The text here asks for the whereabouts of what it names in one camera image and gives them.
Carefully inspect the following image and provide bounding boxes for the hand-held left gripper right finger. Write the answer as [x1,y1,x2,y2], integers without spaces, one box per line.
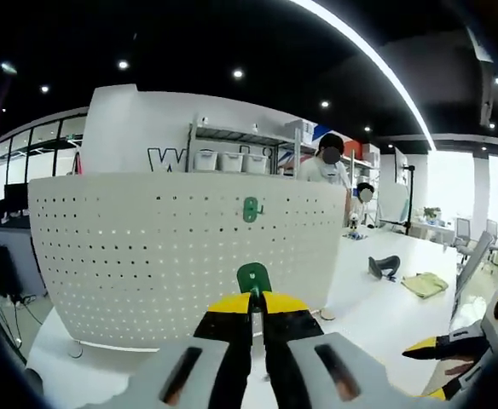
[260,291,414,409]

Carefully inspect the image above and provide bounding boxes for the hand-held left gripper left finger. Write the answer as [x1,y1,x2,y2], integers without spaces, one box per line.
[123,292,253,409]

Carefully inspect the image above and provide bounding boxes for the green hook assembly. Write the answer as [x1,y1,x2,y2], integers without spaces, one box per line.
[236,262,271,316]
[241,195,267,223]

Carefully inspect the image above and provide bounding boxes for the white perforated mounting plate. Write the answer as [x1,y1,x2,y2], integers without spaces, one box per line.
[26,171,347,359]

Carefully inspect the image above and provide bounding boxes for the yellow green cloth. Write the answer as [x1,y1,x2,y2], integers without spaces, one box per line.
[401,272,449,299]

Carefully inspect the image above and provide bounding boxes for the grey office chair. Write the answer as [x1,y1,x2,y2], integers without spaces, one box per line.
[454,216,472,248]
[485,219,498,252]

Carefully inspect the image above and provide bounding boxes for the black curved plastic part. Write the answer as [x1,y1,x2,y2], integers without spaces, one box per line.
[368,254,402,282]

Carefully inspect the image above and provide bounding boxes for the white storage bin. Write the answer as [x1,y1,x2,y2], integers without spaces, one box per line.
[217,152,244,173]
[194,152,219,173]
[243,153,269,174]

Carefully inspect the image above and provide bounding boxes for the black stand with white panel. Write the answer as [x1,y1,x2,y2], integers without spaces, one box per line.
[393,147,416,235]

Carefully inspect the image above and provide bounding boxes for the metal shelf with boxes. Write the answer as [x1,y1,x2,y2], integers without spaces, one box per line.
[342,138,382,188]

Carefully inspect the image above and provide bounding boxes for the grey metal shelf rack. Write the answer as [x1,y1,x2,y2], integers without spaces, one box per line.
[187,112,318,180]

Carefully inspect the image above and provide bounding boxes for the black computer tower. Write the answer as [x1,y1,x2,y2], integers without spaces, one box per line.
[0,245,24,299]

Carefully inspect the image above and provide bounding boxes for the black computer monitor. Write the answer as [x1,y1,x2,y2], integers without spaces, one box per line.
[3,182,31,219]

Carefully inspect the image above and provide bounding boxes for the group of ceiling spotlights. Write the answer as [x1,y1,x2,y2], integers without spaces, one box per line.
[1,59,498,153]

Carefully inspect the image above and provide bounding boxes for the long ceiling light strip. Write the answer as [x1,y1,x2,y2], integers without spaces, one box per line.
[289,0,437,153]

